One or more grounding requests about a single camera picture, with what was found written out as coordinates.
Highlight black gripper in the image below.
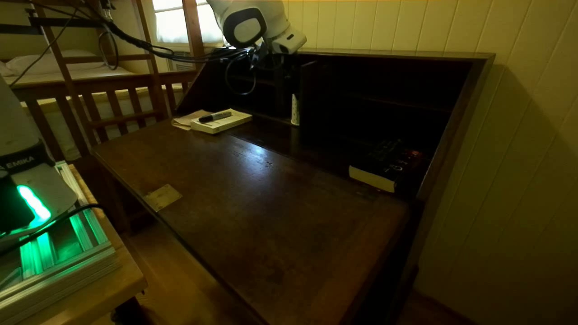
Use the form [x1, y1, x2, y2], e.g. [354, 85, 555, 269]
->
[277, 50, 304, 94]

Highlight white paper cup coloured dots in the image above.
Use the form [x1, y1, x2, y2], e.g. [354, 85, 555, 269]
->
[289, 92, 304, 128]

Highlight white book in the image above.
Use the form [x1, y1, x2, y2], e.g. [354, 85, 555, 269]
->
[190, 106, 255, 135]

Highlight black grey marker pen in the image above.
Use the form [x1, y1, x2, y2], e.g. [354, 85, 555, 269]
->
[197, 110, 235, 124]

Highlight brown paper envelope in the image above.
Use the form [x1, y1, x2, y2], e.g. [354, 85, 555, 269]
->
[172, 108, 210, 132]

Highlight bright window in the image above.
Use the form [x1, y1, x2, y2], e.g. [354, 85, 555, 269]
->
[150, 0, 228, 47]

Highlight black calculator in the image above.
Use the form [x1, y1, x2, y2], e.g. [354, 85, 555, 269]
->
[363, 141, 427, 182]

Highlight white flat box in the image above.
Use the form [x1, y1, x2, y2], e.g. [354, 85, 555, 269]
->
[347, 162, 399, 195]

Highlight dark wooden secretary desk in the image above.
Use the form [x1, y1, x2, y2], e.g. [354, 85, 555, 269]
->
[89, 45, 497, 325]

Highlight small paper label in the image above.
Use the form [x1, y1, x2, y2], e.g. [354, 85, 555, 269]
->
[143, 182, 185, 213]

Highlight wooden bunk ladder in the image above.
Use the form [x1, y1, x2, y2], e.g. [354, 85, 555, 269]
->
[29, 0, 174, 155]

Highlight black metal bar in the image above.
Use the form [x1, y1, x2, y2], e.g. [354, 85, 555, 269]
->
[0, 16, 119, 34]

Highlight white mattress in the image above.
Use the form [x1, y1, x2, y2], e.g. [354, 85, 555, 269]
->
[0, 50, 138, 87]

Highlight light wooden side table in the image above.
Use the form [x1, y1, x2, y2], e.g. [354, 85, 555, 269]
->
[0, 161, 150, 325]

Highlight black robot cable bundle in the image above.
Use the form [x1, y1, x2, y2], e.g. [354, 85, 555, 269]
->
[89, 5, 262, 97]

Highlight thin black base cable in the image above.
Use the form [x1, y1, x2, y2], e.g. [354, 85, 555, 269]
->
[0, 202, 105, 254]

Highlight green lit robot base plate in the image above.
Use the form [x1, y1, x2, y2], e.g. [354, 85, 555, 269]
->
[0, 161, 119, 303]

